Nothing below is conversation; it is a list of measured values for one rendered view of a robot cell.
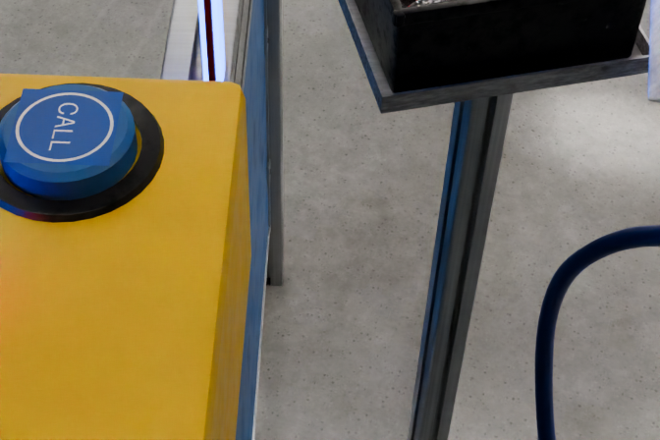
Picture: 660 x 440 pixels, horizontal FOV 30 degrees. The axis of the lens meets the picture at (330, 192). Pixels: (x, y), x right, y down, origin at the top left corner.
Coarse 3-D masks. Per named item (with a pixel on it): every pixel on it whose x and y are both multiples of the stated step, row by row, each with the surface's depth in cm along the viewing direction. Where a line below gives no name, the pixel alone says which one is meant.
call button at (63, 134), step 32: (32, 96) 37; (64, 96) 37; (96, 96) 37; (0, 128) 36; (32, 128) 36; (64, 128) 36; (96, 128) 36; (128, 128) 36; (32, 160) 35; (64, 160) 35; (96, 160) 35; (128, 160) 36; (32, 192) 35; (64, 192) 35; (96, 192) 35
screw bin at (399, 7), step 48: (384, 0) 72; (480, 0) 71; (528, 0) 72; (576, 0) 74; (624, 0) 75; (384, 48) 76; (432, 48) 74; (480, 48) 75; (528, 48) 76; (576, 48) 77; (624, 48) 78
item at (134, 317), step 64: (192, 128) 37; (0, 192) 35; (128, 192) 35; (192, 192) 36; (0, 256) 34; (64, 256) 34; (128, 256) 34; (192, 256) 34; (0, 320) 32; (64, 320) 33; (128, 320) 33; (192, 320) 33; (0, 384) 31; (64, 384) 31; (128, 384) 31; (192, 384) 31
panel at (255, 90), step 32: (256, 0) 117; (256, 32) 119; (256, 64) 121; (256, 96) 123; (256, 128) 125; (256, 160) 127; (256, 192) 129; (256, 224) 131; (256, 256) 133; (256, 288) 135; (256, 320) 138; (256, 352) 140; (256, 384) 141
